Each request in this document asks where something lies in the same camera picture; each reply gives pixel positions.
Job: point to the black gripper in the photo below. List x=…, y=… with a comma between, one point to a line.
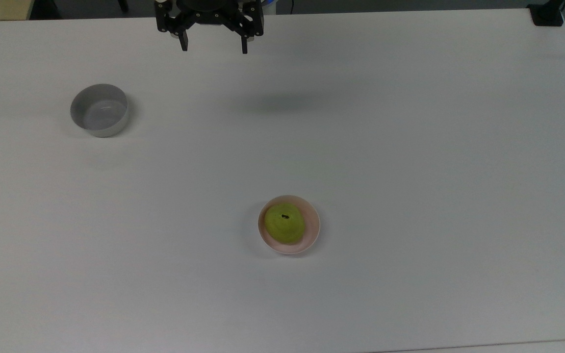
x=209, y=12

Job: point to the green pear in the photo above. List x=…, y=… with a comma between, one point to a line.
x=285, y=225

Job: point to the grey plastic bowl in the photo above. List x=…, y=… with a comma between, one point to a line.
x=98, y=110

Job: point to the pink plastic bowl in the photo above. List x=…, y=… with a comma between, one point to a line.
x=314, y=225

